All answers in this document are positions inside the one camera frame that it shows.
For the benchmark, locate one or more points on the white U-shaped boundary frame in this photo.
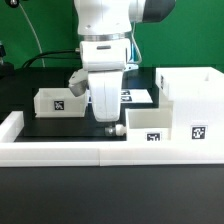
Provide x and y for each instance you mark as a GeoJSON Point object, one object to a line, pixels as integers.
{"type": "Point", "coordinates": [122, 153]}

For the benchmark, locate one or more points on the black camera stand left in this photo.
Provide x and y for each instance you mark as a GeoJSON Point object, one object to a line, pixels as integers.
{"type": "Point", "coordinates": [6, 68]}

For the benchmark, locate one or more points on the white fiducial marker sheet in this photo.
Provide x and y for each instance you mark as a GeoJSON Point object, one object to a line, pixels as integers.
{"type": "Point", "coordinates": [135, 96]}

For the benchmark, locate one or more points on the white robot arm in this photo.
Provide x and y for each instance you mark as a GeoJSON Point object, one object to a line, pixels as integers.
{"type": "Point", "coordinates": [108, 20]}

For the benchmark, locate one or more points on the white drawer cabinet box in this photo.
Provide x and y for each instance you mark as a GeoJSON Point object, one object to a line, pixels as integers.
{"type": "Point", "coordinates": [195, 96]}

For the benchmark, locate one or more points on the white rear drawer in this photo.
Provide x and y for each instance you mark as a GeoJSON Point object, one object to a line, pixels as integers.
{"type": "Point", "coordinates": [59, 102]}

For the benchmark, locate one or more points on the white drawer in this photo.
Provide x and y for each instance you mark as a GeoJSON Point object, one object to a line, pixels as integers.
{"type": "Point", "coordinates": [143, 125]}
{"type": "Point", "coordinates": [59, 102]}

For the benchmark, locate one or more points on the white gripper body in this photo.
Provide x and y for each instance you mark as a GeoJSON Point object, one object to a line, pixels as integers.
{"type": "Point", "coordinates": [103, 65]}

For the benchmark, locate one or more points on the white front drawer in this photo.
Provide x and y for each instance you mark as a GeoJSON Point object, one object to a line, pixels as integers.
{"type": "Point", "coordinates": [143, 125]}

